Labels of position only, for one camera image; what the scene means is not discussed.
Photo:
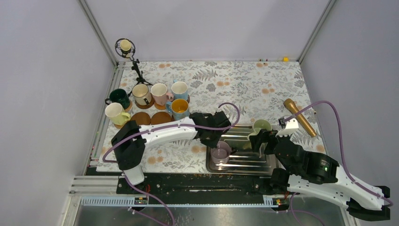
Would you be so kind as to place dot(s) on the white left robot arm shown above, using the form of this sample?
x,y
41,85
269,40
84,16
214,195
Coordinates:
x,y
131,142

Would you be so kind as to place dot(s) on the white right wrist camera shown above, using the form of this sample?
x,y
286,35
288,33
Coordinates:
x,y
287,127

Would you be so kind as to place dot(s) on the light green mug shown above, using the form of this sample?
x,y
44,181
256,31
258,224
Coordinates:
x,y
259,125

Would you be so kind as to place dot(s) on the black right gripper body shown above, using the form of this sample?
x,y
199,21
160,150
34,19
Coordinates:
x,y
291,170

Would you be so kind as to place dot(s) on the gold microphone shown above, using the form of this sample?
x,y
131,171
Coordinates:
x,y
291,106

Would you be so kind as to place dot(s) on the dark green mug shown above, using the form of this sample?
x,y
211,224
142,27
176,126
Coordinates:
x,y
118,96

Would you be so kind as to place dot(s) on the floral tablecloth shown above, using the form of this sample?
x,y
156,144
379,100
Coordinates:
x,y
247,91

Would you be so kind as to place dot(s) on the blue mug yellow inside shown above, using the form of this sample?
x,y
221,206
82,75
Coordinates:
x,y
179,108

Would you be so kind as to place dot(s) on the studio microphone on stand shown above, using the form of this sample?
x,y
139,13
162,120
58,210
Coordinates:
x,y
125,48

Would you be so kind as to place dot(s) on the light brown coaster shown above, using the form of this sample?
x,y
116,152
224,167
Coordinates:
x,y
160,107

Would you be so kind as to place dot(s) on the light blue mug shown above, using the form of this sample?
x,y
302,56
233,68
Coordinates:
x,y
180,90

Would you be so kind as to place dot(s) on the cream mug black handle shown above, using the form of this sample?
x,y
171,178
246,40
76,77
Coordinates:
x,y
141,94

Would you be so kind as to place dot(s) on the pink mug white inside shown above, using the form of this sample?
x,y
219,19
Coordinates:
x,y
160,94

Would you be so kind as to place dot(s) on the green mug white inside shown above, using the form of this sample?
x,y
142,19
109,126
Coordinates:
x,y
116,113

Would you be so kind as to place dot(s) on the light wooden coaster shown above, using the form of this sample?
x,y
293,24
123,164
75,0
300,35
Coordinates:
x,y
119,126

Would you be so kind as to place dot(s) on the orange brown coaster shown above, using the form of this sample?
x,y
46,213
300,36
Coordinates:
x,y
145,105

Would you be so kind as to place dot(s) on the metal tray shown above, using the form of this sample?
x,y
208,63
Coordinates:
x,y
243,160

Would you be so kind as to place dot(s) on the purple grey mug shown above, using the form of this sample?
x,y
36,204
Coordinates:
x,y
220,154

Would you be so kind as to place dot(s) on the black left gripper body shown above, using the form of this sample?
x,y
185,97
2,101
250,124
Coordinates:
x,y
211,141

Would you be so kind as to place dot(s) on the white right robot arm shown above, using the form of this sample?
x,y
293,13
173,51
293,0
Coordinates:
x,y
320,176

